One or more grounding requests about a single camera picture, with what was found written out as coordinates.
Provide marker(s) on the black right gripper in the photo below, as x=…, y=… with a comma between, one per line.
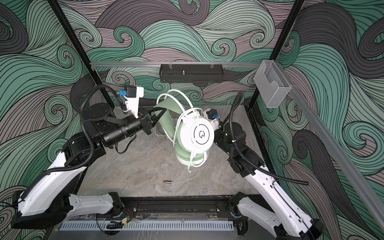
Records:
x=226, y=127

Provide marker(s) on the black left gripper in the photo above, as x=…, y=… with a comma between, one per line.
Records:
x=145, y=120

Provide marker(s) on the green over-ear headphones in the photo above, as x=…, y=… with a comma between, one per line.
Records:
x=185, y=126

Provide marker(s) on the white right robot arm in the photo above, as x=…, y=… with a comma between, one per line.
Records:
x=284, y=219

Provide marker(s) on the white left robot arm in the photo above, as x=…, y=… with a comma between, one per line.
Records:
x=45, y=203

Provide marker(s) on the black perforated metal tray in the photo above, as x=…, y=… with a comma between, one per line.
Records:
x=197, y=74

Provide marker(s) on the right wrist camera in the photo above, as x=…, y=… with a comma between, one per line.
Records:
x=213, y=117

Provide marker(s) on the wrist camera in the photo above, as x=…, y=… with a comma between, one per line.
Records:
x=131, y=95
x=213, y=117

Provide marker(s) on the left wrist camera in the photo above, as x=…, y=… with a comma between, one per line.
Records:
x=131, y=95

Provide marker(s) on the clear plastic wall holder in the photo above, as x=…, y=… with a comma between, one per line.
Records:
x=272, y=82

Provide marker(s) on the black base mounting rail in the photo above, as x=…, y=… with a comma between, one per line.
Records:
x=212, y=206

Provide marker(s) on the black corner frame post right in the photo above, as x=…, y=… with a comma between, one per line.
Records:
x=287, y=27

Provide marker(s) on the black corner frame post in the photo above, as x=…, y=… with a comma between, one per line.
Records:
x=92, y=78
x=287, y=27

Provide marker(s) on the white slotted cable duct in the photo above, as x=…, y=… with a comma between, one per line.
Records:
x=182, y=225

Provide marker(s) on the black corner frame post left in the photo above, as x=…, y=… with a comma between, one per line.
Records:
x=92, y=78

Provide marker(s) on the aluminium rail right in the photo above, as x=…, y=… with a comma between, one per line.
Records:
x=363, y=189

